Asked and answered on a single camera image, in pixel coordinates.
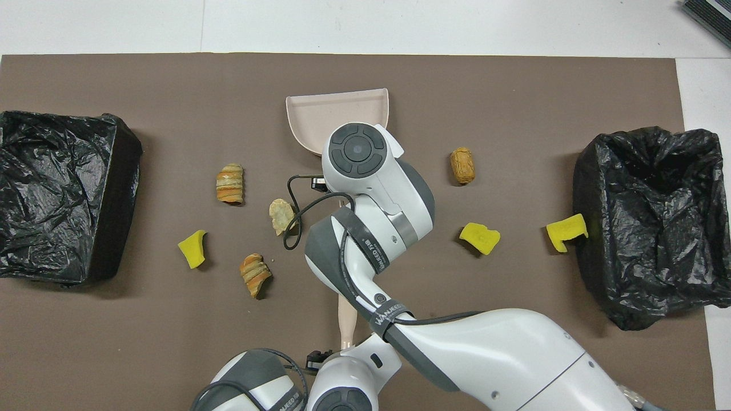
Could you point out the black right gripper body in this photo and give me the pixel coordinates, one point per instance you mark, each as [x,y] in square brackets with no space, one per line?
[318,184]

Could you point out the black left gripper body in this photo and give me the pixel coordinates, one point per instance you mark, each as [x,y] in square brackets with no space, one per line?
[318,361]

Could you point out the beige hand brush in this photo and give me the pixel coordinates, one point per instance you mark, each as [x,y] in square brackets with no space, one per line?
[346,319]

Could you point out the pale croissant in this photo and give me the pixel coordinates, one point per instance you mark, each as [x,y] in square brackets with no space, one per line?
[280,216]

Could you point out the beige plastic dustpan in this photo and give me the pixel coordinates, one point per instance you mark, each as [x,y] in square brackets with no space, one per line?
[337,114]

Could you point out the large striped croissant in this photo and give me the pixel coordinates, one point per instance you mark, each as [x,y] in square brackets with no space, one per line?
[230,184]

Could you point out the small striped croissant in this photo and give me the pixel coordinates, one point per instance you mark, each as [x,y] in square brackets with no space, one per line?
[254,273]

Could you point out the yellow sponge wedge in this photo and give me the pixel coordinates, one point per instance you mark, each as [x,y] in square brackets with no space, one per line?
[193,250]

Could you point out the yellow sponge chunk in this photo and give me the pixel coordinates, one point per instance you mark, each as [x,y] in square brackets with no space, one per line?
[481,238]

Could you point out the yellow sponge with notch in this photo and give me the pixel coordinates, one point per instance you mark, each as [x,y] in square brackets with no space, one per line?
[565,230]

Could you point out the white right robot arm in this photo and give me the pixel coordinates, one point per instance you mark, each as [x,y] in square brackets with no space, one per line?
[502,354]

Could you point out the flat bin with black bag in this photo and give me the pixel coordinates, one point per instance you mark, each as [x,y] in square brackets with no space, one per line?
[51,194]

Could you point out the open bin with black bag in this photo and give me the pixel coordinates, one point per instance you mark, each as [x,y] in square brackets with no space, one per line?
[651,228]

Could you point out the brown bread roll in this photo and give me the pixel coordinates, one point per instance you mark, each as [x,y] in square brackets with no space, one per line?
[462,165]

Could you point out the brown table mat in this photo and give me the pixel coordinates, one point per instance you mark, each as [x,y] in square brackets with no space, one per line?
[171,342]

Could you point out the dark ribbed object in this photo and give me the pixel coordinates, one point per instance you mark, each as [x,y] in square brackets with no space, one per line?
[711,17]

